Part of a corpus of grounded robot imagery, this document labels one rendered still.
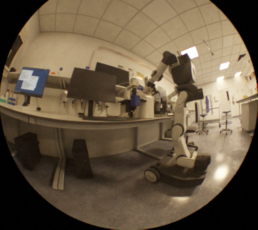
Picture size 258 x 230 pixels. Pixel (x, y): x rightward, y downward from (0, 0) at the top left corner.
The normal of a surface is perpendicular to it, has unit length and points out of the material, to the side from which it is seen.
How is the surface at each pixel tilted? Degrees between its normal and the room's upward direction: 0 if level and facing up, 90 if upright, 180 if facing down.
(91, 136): 90
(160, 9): 180
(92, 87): 86
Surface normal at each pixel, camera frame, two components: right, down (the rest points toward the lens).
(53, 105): 0.58, -0.15
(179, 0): 0.00, 0.98
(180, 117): -0.82, -0.11
